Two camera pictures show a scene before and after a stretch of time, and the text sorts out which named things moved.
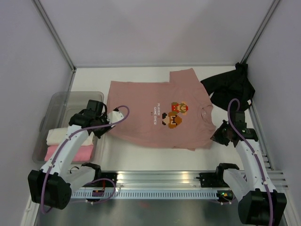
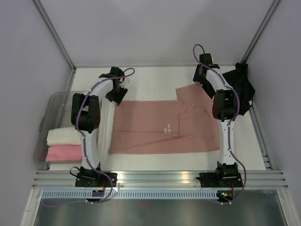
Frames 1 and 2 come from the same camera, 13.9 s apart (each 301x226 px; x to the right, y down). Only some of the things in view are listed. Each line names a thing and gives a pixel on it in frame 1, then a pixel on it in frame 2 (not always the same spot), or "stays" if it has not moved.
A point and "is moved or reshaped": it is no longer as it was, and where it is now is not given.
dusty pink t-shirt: (177, 114) is moved or reshaped
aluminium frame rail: (186, 180) stays
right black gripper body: (221, 133) to (198, 77)
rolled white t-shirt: (55, 136) stays
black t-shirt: (234, 84) stays
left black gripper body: (100, 131) to (117, 94)
